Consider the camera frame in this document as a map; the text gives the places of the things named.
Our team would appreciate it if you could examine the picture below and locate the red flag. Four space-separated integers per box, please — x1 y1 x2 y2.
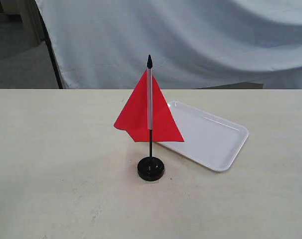
114 55 184 157

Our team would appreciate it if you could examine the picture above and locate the black round flag base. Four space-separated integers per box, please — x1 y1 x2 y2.
137 156 165 182

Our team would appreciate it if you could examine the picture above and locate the white rectangular plastic tray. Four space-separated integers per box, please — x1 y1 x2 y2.
160 101 249 172

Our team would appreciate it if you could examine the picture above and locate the white backdrop cloth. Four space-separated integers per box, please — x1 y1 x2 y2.
37 0 302 89

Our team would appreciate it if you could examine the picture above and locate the black backdrop stand pole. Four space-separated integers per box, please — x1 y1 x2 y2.
35 1 64 89

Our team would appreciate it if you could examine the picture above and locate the wooden furniture in background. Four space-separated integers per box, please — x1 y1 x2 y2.
0 0 45 47

